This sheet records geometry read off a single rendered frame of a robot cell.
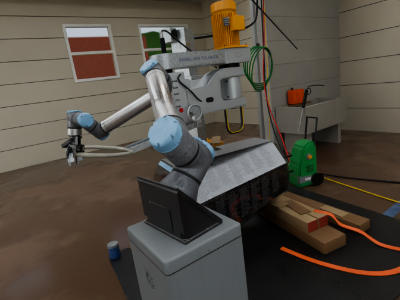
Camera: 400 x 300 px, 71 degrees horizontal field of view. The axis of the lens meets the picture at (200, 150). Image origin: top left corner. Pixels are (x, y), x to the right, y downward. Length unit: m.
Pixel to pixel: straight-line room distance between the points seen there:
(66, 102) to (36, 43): 1.53
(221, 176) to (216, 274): 1.10
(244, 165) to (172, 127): 1.36
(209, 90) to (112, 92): 6.18
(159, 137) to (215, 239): 0.49
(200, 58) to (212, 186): 1.07
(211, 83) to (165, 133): 1.46
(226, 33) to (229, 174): 1.25
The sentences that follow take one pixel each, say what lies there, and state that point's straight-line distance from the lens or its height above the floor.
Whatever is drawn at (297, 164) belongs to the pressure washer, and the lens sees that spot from 3.81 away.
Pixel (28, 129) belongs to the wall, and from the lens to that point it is 8.11.
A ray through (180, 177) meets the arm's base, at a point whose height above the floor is 1.10.
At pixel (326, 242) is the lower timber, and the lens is 2.58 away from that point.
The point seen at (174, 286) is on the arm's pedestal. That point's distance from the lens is 1.22.
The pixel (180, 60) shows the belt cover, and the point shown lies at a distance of 2.39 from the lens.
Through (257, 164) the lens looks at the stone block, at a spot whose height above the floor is 0.73.
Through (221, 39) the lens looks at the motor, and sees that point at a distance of 2.73.
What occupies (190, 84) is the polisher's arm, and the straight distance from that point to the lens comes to 3.11.
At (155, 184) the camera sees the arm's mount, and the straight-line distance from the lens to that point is 1.25.
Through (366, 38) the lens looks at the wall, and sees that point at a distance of 6.90.
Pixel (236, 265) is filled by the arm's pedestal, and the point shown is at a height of 0.66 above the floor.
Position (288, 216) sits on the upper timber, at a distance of 2.79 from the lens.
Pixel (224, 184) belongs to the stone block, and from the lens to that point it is 2.25.
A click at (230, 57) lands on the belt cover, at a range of 2.67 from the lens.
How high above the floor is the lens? 1.49
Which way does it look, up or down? 14 degrees down
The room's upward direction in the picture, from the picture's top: 8 degrees counter-clockwise
